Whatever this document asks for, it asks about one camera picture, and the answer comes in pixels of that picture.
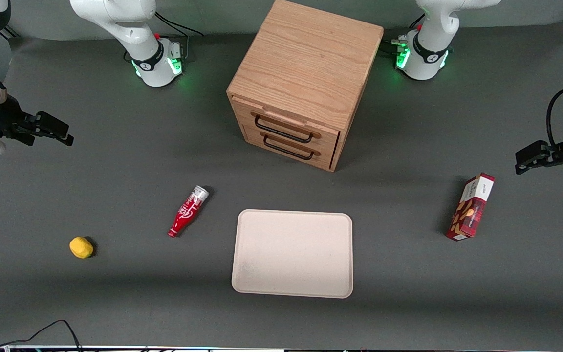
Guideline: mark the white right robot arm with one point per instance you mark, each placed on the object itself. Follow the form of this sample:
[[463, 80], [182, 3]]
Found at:
[[115, 19]]

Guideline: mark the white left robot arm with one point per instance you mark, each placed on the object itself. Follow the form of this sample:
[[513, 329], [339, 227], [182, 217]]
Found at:
[[430, 29]]

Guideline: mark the wooden drawer cabinet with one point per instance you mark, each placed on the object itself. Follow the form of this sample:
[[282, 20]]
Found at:
[[306, 63]]

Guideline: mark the red plaid cookie box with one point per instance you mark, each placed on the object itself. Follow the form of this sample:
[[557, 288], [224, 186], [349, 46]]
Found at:
[[472, 208]]

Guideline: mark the yellow lemon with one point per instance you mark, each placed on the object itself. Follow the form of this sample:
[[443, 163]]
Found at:
[[81, 247]]

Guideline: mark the red ketchup bottle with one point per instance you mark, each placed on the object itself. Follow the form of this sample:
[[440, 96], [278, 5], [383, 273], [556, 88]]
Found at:
[[186, 212]]

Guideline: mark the beige plastic tray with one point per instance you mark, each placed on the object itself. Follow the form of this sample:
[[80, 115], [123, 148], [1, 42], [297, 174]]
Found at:
[[292, 254]]

